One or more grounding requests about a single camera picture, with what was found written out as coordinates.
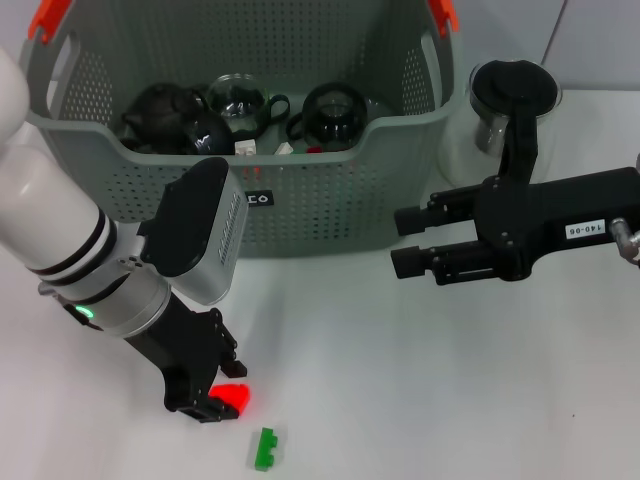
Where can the glass teacup with black base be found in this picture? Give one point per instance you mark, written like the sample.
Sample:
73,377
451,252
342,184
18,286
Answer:
235,100
332,125
210,137

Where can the grey perforated storage basket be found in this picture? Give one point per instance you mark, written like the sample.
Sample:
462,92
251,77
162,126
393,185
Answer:
325,210

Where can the bright orange-red toy brick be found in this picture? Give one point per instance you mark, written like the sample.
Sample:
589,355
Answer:
232,394

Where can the large clear toy brick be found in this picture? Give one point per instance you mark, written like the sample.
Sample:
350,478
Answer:
245,148

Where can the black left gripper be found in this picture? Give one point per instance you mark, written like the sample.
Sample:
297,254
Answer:
185,350

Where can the metal plug on right gripper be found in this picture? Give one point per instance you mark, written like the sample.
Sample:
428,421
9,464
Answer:
625,240

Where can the metal connector on left arm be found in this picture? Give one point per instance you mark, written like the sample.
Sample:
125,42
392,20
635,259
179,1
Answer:
50,291

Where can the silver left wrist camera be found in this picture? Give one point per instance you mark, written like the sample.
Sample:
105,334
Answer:
200,230

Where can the green stepped toy brick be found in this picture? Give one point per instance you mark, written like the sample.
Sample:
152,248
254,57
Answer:
264,450

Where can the glass carafe with black lid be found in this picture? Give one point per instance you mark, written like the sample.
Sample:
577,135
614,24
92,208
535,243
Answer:
515,87

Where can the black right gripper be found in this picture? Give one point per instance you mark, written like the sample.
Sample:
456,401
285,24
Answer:
550,220

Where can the small clear toy brick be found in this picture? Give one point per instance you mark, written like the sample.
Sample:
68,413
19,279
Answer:
283,149

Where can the dark clay teapot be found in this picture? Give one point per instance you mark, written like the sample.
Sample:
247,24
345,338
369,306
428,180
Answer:
155,112

